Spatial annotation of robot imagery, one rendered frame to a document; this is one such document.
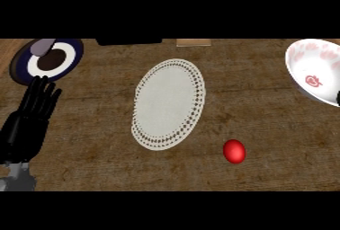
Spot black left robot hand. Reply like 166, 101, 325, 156
0, 75, 64, 165

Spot white bowl with pink print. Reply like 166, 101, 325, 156
284, 39, 340, 108

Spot grey squash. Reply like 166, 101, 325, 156
33, 39, 58, 58

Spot white lace placemat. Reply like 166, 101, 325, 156
130, 58, 207, 152

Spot dark blue and white plate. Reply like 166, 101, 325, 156
9, 39, 86, 86

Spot red oval vegetable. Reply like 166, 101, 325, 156
222, 138, 247, 164

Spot pale wooden block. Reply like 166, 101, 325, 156
176, 39, 213, 48

